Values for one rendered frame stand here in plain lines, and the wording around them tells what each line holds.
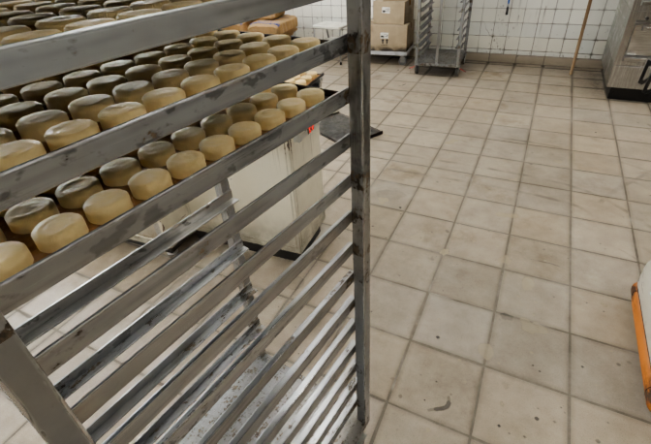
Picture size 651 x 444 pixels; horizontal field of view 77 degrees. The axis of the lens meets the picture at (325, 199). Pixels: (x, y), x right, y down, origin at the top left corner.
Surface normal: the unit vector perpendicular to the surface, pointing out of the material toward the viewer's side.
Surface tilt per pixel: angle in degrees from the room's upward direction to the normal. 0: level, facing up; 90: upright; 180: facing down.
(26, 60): 90
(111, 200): 0
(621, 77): 88
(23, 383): 90
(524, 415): 0
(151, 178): 0
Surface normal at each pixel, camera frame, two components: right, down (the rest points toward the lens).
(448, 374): -0.06, -0.83
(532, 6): -0.44, 0.51
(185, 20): 0.82, 0.27
